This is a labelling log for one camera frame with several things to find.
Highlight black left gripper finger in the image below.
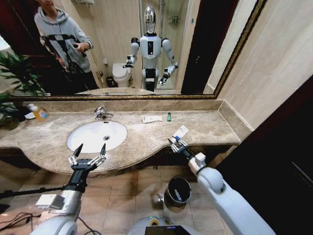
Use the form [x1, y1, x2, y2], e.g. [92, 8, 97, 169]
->
[67, 143, 84, 168]
[89, 143, 108, 168]

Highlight white blue trash packet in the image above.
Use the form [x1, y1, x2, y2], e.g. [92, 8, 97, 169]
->
[172, 125, 189, 145]

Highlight white oval sink basin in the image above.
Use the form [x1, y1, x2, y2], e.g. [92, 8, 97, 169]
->
[67, 120, 128, 154]

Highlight dark metal trash bin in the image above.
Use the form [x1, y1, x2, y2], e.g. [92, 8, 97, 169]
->
[164, 176, 192, 207]

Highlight white toothpaste tube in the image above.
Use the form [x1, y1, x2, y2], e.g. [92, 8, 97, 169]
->
[142, 115, 163, 124]

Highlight chrome faucet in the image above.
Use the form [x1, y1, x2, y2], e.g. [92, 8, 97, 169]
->
[93, 106, 114, 121]

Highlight orange soap bottle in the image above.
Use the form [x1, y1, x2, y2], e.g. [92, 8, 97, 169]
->
[27, 103, 48, 122]

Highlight white toilet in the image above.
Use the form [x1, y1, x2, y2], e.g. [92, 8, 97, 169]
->
[112, 62, 133, 88]

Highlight dark wooden door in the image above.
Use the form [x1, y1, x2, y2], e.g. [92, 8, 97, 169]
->
[215, 75, 313, 235]

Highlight green leafy plant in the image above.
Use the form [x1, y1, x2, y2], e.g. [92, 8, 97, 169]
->
[0, 52, 47, 124]

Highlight black handheld controller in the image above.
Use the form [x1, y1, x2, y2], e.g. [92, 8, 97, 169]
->
[73, 43, 88, 58]

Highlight thick black wrist cable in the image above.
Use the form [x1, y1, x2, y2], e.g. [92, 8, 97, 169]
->
[0, 186, 74, 198]

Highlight thin black floor cable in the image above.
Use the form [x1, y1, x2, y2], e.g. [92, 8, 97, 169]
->
[0, 211, 43, 231]

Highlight gold framed wall mirror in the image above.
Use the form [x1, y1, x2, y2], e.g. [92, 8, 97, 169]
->
[0, 0, 268, 100]

